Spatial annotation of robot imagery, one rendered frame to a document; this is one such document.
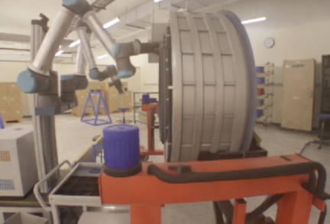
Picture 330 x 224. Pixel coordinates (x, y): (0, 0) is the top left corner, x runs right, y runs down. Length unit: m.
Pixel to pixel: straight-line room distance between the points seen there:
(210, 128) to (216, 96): 0.19
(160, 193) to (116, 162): 0.17
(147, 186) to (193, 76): 0.65
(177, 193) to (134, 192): 0.13
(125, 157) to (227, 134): 0.73
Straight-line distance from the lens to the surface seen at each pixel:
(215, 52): 1.14
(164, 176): 0.54
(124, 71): 1.18
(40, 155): 1.85
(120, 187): 0.63
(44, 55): 1.40
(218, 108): 1.08
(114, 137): 0.57
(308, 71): 5.82
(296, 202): 0.86
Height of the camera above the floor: 1.24
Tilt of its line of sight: 4 degrees down
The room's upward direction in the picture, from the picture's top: straight up
